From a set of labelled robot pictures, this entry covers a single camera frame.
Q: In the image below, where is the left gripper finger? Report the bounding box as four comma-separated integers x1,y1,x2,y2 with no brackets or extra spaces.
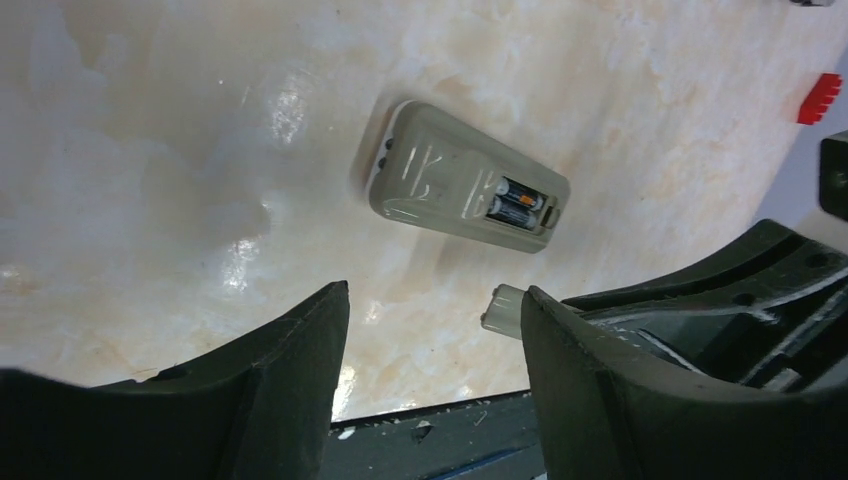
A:
1,281,350,479

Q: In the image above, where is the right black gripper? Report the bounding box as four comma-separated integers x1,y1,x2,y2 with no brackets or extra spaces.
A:
818,130,848,222

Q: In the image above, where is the red toy brick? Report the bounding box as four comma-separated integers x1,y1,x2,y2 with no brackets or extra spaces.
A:
796,72,843,126

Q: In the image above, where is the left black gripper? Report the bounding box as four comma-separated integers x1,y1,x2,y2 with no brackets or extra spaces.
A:
521,220,847,479

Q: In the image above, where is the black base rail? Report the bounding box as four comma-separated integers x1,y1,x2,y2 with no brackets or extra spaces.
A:
318,390,546,479

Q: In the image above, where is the grey remote battery cover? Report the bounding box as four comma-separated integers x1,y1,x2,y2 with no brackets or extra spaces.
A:
480,284,525,340

